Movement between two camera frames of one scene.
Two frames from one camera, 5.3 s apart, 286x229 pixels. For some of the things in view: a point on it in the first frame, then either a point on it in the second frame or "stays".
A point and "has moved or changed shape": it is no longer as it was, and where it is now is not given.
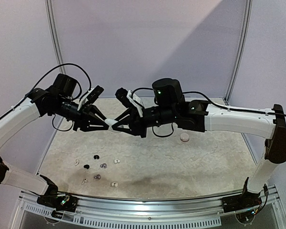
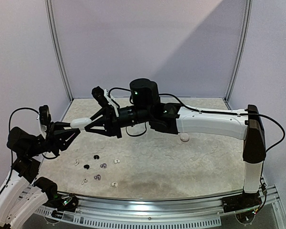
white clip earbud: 115,183 stays
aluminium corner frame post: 248,13 stays
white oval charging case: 110,121 has moved or changed shape
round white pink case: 184,137 stays
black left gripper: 84,118 to 54,142
